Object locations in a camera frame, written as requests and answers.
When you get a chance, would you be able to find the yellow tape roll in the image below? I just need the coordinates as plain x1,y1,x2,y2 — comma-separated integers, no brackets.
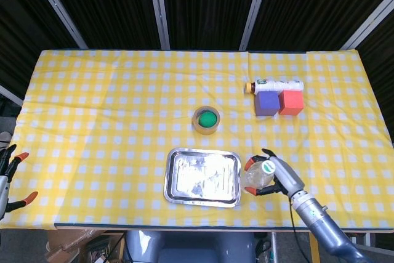
192,105,220,136

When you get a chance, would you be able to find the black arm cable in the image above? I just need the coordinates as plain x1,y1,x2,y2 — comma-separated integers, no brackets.
288,198,307,263

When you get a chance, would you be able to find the yellow vertical bar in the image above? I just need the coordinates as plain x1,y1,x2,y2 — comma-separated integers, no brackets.
309,233,318,263

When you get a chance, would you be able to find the metal tray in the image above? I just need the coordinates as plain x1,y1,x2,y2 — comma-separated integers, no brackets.
163,147,242,208

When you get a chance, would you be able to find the purple foam cube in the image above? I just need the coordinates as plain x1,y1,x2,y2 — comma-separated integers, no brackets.
254,91,281,118

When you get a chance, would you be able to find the green ball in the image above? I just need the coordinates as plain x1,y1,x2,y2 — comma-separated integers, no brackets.
198,112,216,128

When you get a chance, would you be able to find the yellow checkered tablecloth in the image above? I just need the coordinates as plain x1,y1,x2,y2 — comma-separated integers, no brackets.
0,49,394,230

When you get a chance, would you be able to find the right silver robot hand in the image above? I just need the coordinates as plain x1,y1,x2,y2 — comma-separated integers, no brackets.
244,148,306,199

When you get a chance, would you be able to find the white partition post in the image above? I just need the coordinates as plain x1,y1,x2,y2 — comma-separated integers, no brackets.
340,0,394,51
146,0,171,51
239,0,273,51
0,84,24,107
26,0,89,50

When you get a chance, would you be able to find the grey robot torso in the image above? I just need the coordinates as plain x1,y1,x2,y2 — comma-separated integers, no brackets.
124,230,256,263

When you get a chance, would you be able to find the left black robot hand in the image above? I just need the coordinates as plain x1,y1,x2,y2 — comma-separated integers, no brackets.
0,144,39,219

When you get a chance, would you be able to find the red foam cube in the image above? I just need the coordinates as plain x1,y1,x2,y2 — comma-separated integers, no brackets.
278,89,305,116

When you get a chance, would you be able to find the silver metal table leg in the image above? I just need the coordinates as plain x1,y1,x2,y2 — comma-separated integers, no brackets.
270,231,279,263

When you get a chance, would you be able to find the clear plastic bottle green cap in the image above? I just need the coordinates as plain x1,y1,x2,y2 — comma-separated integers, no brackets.
245,160,276,189

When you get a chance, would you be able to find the white-label bottle yellow cap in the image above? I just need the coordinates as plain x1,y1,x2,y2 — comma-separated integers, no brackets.
243,79,305,95

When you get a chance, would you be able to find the brown cardboard box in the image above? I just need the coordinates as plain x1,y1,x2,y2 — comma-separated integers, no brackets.
45,229,124,263

